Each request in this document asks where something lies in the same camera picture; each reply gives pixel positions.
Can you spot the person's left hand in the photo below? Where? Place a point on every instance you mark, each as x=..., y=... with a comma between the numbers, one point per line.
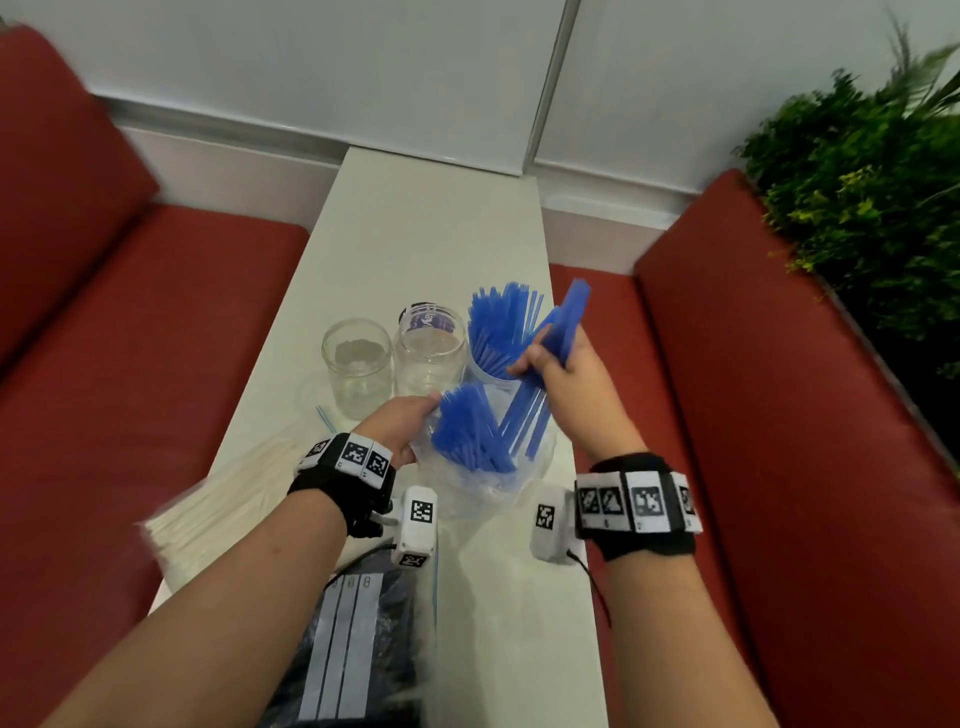
x=394, y=427

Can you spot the person's right hand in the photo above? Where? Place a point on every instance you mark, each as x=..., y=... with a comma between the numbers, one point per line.
x=589, y=405

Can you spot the clear glass jar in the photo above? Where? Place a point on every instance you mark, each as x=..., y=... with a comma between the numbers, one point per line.
x=358, y=375
x=430, y=360

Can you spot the large bundle of blue straws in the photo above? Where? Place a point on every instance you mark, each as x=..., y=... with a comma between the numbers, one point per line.
x=469, y=435

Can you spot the small bunch of blue straws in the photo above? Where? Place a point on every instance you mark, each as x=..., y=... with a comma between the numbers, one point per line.
x=566, y=322
x=499, y=330

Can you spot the frosted plastic jar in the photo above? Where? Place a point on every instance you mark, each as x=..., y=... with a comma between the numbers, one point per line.
x=480, y=379

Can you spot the clear plastic bag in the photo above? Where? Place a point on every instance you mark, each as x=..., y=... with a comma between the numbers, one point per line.
x=487, y=491

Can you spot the bag of black straws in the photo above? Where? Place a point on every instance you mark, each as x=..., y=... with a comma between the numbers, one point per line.
x=394, y=645

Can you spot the person's left forearm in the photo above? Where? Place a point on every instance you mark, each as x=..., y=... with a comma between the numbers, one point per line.
x=210, y=622

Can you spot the person's right forearm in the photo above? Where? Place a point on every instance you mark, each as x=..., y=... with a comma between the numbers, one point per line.
x=675, y=645

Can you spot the clear blue-zip bag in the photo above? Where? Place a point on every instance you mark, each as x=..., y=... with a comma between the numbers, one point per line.
x=326, y=418

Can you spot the black left wristband with markers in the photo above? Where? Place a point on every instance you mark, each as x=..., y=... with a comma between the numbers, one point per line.
x=334, y=491

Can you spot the black wristband with markers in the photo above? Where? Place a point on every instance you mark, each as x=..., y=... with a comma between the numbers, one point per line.
x=645, y=544
x=334, y=491

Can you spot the black right wristband with markers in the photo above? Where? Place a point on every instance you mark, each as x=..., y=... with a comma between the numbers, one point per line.
x=645, y=544

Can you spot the clear bag with white strips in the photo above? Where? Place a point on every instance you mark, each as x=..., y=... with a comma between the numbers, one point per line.
x=337, y=645

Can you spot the red sofa beside plant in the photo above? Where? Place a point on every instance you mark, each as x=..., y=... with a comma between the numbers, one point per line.
x=810, y=450

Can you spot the green plant hedge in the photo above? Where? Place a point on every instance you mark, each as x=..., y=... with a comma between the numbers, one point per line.
x=870, y=202

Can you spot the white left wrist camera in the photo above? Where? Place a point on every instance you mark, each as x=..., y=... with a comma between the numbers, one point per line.
x=415, y=540

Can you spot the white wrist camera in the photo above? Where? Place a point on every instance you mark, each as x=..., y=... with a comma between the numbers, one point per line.
x=415, y=540
x=551, y=544

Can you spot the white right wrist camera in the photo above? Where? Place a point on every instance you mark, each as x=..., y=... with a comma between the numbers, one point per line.
x=551, y=544

